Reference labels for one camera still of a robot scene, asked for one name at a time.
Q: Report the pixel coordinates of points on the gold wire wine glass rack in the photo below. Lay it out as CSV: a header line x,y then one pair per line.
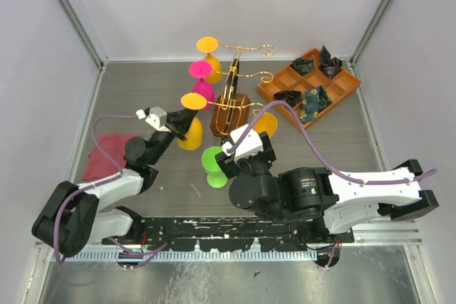
x,y
231,110

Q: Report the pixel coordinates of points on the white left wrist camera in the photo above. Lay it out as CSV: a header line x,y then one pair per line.
x,y
156,117

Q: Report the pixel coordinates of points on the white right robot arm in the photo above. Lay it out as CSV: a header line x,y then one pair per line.
x,y
332,203

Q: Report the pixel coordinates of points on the orange wine glass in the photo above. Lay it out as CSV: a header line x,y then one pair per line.
x,y
267,123
210,58
194,136

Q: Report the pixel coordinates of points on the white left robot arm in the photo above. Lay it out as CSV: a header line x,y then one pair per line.
x,y
75,214

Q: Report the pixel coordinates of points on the dark green patterned cloth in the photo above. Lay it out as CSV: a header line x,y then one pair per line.
x,y
303,65

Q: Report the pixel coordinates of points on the pink plastic wine glass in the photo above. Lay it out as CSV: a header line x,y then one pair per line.
x,y
201,70

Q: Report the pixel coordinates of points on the blue yellow patterned cloth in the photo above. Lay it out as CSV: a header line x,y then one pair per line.
x,y
313,102

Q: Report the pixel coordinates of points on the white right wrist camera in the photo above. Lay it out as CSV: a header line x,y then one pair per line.
x,y
250,146

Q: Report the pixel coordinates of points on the green wine glass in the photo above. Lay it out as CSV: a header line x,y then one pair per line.
x,y
215,176

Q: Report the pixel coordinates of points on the red folded cloth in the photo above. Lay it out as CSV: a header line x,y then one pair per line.
x,y
99,166

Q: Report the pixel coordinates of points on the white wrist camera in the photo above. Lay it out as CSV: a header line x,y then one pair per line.
x,y
250,146
156,117

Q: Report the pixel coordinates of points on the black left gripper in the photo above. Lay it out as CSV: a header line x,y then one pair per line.
x,y
177,127

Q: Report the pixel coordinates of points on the black mounting rail base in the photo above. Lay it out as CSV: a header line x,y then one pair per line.
x,y
229,234

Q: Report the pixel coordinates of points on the black rolled belt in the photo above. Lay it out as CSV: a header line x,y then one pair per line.
x,y
291,97

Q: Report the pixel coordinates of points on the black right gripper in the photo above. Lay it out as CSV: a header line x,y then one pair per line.
x,y
225,163

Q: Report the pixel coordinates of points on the grey slotted cable duct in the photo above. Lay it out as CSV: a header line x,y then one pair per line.
x,y
113,254

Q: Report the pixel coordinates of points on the dark blue folded cloth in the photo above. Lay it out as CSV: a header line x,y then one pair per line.
x,y
330,66

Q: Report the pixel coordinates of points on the orange wooden divided tray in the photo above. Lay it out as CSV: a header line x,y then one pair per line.
x,y
337,88

